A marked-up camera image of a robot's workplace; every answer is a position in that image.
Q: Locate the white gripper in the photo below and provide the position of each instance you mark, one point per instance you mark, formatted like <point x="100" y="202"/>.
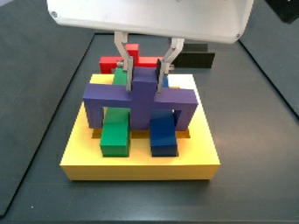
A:
<point x="204" y="20"/>

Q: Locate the purple E-shaped block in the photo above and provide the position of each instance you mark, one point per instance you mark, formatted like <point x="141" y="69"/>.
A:
<point x="142" y="100"/>

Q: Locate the yellow slotted board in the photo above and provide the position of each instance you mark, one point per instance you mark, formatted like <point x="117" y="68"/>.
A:
<point x="196" y="162"/>

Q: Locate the red E-shaped block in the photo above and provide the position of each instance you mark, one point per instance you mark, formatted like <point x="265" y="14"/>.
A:
<point x="108" y="62"/>

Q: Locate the blue long bar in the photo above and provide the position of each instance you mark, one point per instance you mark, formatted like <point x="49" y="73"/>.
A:
<point x="161" y="134"/>

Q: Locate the green long bar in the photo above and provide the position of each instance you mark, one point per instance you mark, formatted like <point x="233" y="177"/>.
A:
<point x="114" y="134"/>

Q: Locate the black fixture bracket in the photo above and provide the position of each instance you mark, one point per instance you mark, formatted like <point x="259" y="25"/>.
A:
<point x="193" y="57"/>

